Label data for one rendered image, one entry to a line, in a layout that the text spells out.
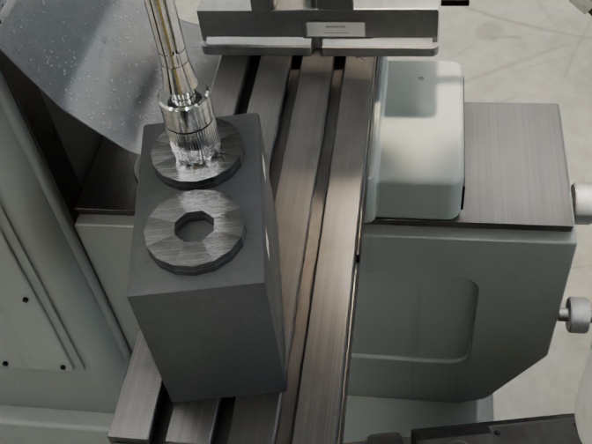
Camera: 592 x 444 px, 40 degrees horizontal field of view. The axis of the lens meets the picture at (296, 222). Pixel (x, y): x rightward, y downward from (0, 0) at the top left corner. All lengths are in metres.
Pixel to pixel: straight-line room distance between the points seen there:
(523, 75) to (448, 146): 1.46
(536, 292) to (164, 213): 0.77
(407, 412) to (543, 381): 0.41
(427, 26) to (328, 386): 0.56
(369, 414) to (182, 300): 0.98
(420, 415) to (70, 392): 0.70
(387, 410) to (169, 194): 0.97
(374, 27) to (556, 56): 1.61
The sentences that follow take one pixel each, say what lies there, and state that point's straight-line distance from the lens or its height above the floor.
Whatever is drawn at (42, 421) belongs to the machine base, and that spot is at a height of 0.20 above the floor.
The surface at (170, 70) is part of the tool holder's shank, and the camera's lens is 0.71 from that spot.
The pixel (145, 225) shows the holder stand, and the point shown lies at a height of 1.11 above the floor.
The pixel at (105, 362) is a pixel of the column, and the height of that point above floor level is 0.36.
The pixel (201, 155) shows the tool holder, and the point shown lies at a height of 1.14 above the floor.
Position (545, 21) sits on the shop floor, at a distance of 2.89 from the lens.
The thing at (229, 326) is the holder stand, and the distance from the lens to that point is 0.73.
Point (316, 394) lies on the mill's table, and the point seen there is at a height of 0.93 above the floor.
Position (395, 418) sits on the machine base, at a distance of 1.63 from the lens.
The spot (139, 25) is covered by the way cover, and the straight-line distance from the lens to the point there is 1.34.
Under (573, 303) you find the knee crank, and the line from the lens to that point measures 1.40.
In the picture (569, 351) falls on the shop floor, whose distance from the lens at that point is 1.99.
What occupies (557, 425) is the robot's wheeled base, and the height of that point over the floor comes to 0.59.
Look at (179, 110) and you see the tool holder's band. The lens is 0.72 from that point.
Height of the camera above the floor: 1.65
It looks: 49 degrees down
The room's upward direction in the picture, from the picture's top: 8 degrees counter-clockwise
